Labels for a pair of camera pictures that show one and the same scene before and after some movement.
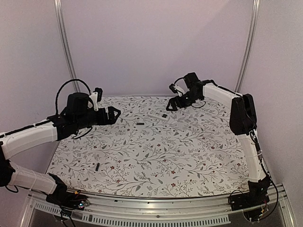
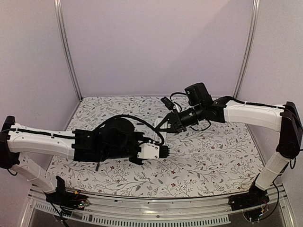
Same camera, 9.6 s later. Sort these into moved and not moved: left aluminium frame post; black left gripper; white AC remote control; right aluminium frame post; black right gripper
Moved: black left gripper; black right gripper; white AC remote control
Not moved: right aluminium frame post; left aluminium frame post
